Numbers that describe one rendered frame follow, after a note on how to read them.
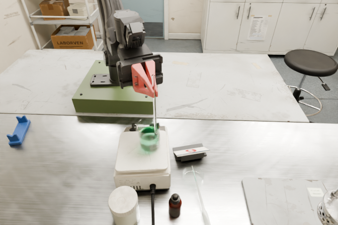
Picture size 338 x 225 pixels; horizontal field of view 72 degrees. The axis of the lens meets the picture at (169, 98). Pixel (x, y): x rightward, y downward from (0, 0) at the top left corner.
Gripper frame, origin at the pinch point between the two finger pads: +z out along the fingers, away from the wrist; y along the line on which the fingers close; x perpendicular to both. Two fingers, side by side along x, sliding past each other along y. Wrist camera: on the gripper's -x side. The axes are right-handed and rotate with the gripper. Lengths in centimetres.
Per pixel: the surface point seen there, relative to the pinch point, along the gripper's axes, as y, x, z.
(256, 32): 190, 84, -167
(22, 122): -34, 25, -32
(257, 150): 28.5, 25.2, 6.2
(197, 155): 10.9, 23.5, 2.1
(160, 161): -0.7, 16.4, 4.6
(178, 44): 123, 121, -241
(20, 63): -38, 27, -77
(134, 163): -6.4, 16.5, 2.9
